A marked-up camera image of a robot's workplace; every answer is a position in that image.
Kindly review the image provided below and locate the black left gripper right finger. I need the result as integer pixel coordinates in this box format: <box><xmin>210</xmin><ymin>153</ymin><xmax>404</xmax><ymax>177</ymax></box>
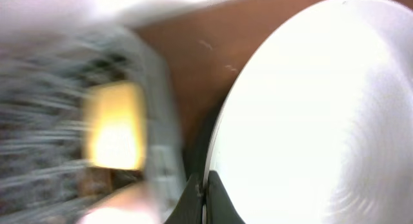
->
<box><xmin>205</xmin><ymin>170</ymin><xmax>245</xmax><ymax>224</ymax></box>

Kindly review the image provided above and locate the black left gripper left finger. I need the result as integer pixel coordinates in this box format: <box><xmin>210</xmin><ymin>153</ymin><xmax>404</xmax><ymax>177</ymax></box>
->
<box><xmin>165</xmin><ymin>174</ymin><xmax>204</xmax><ymax>224</ymax></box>

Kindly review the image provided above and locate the yellow plastic bowl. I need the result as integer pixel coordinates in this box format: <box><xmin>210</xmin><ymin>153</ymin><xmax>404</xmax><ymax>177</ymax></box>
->
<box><xmin>83</xmin><ymin>81</ymin><xmax>148</xmax><ymax>170</ymax></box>

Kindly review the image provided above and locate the light grey plate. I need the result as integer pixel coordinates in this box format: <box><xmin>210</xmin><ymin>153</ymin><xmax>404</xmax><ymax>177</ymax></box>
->
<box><xmin>207</xmin><ymin>0</ymin><xmax>412</xmax><ymax>223</ymax></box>

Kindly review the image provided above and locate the grey plastic dishwasher rack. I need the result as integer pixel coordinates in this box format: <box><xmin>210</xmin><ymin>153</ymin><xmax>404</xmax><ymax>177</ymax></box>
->
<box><xmin>1</xmin><ymin>0</ymin><xmax>203</xmax><ymax>223</ymax></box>

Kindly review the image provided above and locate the round black serving tray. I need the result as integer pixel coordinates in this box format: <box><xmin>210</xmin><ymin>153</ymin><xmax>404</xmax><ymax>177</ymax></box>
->
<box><xmin>183</xmin><ymin>99</ymin><xmax>224</xmax><ymax>179</ymax></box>

